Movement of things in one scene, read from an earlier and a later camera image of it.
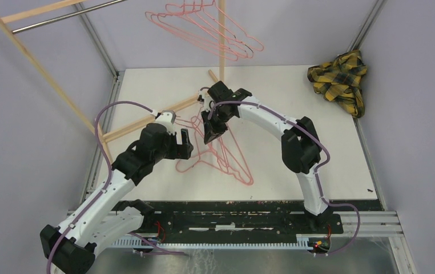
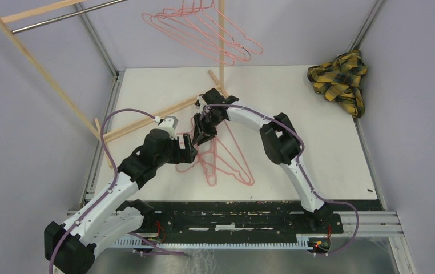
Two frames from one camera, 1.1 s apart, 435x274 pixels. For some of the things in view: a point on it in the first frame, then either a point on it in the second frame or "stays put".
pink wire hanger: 213,7 -> 217,11
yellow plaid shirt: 339,80 stays put
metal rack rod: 66,16 stays put
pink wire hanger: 183,21 -> 233,64
